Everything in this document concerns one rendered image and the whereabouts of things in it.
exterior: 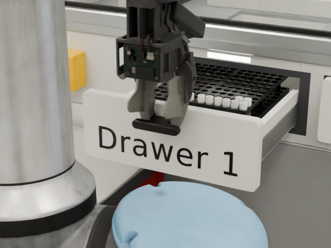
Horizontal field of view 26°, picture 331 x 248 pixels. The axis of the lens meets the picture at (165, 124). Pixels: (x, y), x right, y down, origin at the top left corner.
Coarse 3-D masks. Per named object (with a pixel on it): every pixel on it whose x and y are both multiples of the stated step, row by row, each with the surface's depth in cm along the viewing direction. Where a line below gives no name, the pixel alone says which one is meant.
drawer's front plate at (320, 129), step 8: (328, 80) 116; (328, 88) 116; (328, 96) 117; (320, 104) 118; (328, 104) 117; (320, 112) 118; (328, 112) 117; (320, 120) 119; (328, 120) 118; (320, 128) 119; (328, 128) 118; (320, 136) 120; (328, 136) 119
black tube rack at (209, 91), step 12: (204, 72) 128; (216, 72) 128; (228, 72) 129; (240, 72) 128; (252, 72) 129; (204, 84) 122; (216, 84) 122; (228, 84) 122; (240, 84) 123; (252, 84) 122; (264, 84) 123; (276, 84) 122; (228, 96) 116; (252, 96) 116; (264, 96) 117; (276, 96) 125; (252, 108) 113; (264, 108) 120
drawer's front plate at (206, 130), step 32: (96, 96) 110; (128, 96) 108; (96, 128) 112; (128, 128) 109; (192, 128) 104; (224, 128) 101; (256, 128) 99; (128, 160) 111; (160, 160) 108; (192, 160) 106; (224, 160) 103; (256, 160) 101
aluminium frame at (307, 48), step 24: (72, 24) 137; (96, 24) 135; (120, 24) 133; (216, 24) 124; (240, 24) 123; (216, 48) 125; (240, 48) 122; (264, 48) 120; (288, 48) 119; (312, 48) 117
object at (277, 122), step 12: (288, 84) 133; (288, 96) 118; (276, 108) 113; (288, 108) 117; (264, 120) 108; (276, 120) 112; (288, 120) 118; (264, 132) 108; (276, 132) 113; (264, 144) 108; (276, 144) 115; (264, 156) 109
